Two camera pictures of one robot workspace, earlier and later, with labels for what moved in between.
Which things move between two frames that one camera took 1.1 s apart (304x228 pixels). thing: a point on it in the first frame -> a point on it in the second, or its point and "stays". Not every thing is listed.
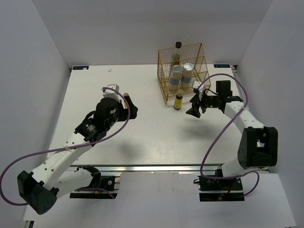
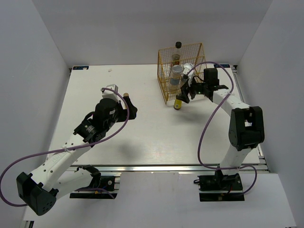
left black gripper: [125, 112] stays
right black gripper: [194, 110] -> [185, 90]
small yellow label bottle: [127, 96] stays
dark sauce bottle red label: [176, 56] stays
